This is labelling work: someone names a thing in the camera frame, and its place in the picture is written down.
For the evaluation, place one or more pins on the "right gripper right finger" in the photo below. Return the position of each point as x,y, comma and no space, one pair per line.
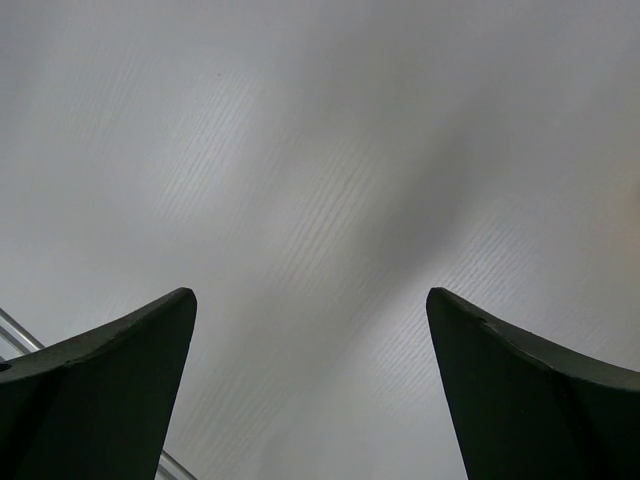
524,407

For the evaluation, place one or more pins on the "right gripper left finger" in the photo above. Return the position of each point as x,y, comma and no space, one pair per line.
97,405

